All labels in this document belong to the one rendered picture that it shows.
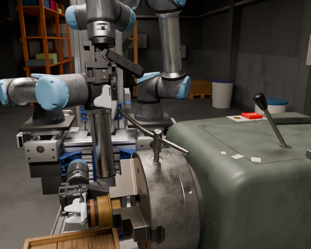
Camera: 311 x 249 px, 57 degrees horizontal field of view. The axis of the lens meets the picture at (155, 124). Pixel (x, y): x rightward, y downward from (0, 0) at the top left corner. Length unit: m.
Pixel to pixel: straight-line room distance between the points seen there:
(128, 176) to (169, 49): 0.64
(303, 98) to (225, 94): 2.62
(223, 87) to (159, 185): 6.43
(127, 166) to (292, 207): 0.44
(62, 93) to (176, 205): 0.51
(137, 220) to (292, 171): 0.39
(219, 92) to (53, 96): 6.32
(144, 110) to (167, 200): 0.76
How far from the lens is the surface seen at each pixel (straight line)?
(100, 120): 1.08
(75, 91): 1.00
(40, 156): 1.37
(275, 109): 4.92
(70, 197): 0.88
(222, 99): 7.15
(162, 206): 0.72
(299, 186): 0.77
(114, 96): 0.78
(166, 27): 1.26
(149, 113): 1.40
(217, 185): 0.71
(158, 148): 0.75
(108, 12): 0.82
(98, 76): 0.78
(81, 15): 0.97
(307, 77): 4.86
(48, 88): 0.99
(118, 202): 0.83
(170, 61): 1.30
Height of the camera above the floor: 1.53
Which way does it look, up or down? 16 degrees down
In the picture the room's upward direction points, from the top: straight up
